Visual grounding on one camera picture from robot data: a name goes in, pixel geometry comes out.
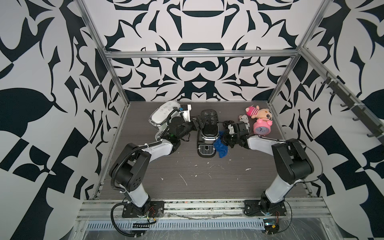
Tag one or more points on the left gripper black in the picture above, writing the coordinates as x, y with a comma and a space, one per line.
191, 123

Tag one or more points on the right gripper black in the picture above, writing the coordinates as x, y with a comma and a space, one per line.
224, 139

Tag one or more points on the black coffee machine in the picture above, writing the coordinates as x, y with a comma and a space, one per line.
205, 143

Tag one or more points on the blue cloth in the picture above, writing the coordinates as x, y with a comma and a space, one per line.
221, 148

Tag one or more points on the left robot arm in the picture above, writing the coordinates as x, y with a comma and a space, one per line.
128, 171

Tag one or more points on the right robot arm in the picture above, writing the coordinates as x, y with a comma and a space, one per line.
292, 162

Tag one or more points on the white coffee machine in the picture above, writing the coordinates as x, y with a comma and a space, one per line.
161, 118

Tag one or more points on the small grey toy robot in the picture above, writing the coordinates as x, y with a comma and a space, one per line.
244, 118

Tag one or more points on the pink alarm clock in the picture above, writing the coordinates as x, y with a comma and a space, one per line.
262, 127

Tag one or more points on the pink plush doll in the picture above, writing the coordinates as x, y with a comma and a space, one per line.
255, 112

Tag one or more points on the small circuit board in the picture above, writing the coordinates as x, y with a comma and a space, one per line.
272, 227

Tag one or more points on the black hook rack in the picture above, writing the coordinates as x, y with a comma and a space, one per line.
361, 111

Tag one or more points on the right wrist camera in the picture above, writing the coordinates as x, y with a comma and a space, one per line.
233, 129

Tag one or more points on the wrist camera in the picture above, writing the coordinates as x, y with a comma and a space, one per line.
185, 112
233, 129

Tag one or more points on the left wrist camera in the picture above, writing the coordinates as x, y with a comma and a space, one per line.
185, 112

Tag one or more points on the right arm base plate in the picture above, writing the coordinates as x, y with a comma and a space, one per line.
263, 208

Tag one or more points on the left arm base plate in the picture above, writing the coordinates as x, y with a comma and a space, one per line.
151, 209

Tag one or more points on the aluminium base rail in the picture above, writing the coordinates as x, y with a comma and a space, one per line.
297, 208

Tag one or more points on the aluminium cage frame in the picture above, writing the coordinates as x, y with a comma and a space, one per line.
231, 53

